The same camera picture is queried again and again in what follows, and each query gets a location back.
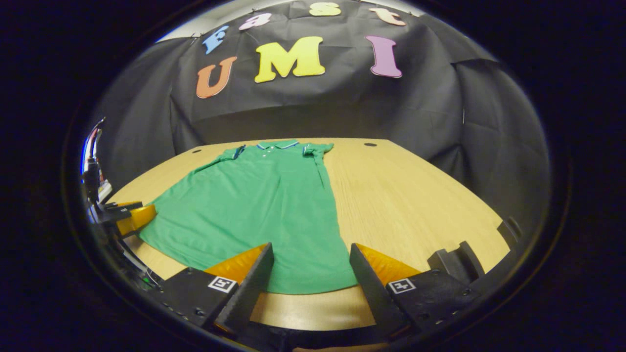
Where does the black plastic holder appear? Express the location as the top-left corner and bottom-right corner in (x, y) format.
(427, 241), (486, 285)

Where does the black backdrop cloth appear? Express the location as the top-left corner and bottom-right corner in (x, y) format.
(90, 0), (551, 230)

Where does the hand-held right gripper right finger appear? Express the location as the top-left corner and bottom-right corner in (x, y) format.
(349, 242), (484, 341)

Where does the computer monitor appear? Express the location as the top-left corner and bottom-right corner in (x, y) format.
(81, 117), (106, 169)

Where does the green T-shirt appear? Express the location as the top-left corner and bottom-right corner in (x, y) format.
(138, 139), (358, 295)

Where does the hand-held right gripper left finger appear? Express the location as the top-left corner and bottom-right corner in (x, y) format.
(161, 242), (275, 338)

